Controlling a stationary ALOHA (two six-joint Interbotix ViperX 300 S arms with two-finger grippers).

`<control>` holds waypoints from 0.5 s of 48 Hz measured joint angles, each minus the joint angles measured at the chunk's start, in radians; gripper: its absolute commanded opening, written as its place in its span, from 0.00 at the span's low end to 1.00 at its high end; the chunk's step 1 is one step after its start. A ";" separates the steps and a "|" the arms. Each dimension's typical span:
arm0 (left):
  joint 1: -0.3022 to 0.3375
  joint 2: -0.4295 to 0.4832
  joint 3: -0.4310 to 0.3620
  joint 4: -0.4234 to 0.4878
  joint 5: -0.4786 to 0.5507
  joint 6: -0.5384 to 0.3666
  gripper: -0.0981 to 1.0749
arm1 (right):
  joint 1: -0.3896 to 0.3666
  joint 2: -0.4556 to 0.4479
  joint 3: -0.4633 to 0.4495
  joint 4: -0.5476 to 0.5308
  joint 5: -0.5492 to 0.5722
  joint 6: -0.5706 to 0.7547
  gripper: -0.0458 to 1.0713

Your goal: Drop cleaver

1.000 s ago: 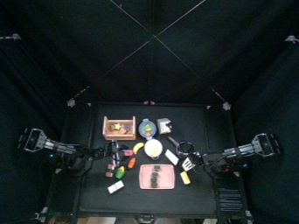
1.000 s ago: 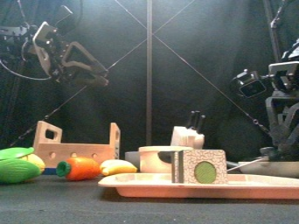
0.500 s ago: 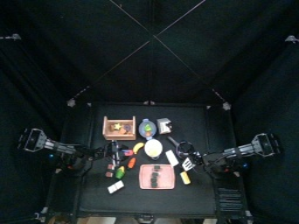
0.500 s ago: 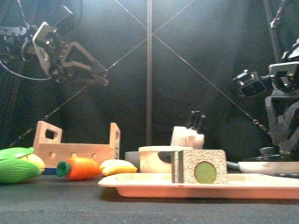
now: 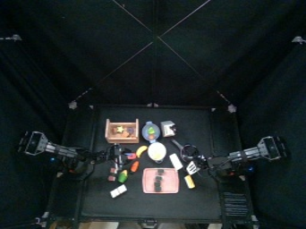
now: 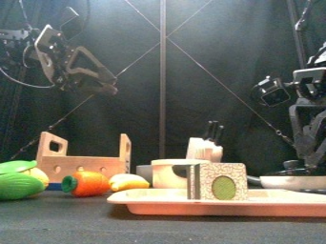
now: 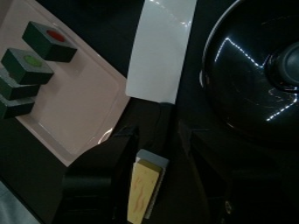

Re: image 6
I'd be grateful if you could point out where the thin grey robot cable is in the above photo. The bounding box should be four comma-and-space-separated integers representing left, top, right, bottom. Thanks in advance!
0, 66, 58, 90

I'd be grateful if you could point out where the pink plastic tray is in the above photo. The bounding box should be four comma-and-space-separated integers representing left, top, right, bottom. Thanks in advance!
106, 187, 326, 218

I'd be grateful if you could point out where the thin diagonal brace wire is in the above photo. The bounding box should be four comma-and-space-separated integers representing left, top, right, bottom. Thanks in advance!
125, 0, 298, 147
11, 0, 214, 161

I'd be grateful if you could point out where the white toy pot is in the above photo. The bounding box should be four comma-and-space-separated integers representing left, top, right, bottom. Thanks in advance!
150, 158, 212, 190

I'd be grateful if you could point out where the orange toy carrot green top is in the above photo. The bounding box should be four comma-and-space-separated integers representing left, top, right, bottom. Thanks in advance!
61, 170, 114, 198

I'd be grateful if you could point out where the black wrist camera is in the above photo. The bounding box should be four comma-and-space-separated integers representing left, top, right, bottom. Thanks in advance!
59, 6, 85, 41
252, 75, 293, 108

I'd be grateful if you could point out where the yellow toy banana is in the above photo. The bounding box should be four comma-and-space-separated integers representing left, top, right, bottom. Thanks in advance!
109, 173, 151, 193

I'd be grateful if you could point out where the wooden toy crate with holes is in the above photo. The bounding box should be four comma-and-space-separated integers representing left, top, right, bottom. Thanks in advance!
35, 131, 133, 185

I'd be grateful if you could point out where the toy corn with green husk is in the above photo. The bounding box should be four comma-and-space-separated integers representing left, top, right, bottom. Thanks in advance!
0, 159, 51, 201

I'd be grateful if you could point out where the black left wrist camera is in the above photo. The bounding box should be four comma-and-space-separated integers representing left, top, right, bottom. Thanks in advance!
59, 6, 85, 41

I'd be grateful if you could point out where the small blue toy piece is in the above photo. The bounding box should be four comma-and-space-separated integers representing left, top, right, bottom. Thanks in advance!
45, 182, 66, 192

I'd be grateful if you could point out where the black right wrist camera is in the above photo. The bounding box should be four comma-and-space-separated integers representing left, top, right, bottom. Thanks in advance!
252, 75, 293, 108

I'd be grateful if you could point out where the patterned box with green oval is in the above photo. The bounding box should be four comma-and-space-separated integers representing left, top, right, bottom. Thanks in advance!
186, 162, 250, 202

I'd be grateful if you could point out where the black toy knife handle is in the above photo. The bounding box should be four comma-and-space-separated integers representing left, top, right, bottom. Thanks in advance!
214, 124, 226, 147
204, 120, 220, 142

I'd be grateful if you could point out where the small grey box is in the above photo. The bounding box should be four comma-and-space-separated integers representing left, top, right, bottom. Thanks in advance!
135, 164, 154, 184

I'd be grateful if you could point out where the grey vertical frame pole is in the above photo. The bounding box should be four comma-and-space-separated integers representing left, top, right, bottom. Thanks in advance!
158, 0, 169, 160

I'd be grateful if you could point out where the white toy knife block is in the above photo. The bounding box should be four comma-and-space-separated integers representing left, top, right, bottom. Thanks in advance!
185, 136, 225, 163

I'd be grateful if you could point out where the grey toy frying pan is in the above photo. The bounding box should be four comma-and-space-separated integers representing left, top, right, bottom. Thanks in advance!
246, 174, 326, 193

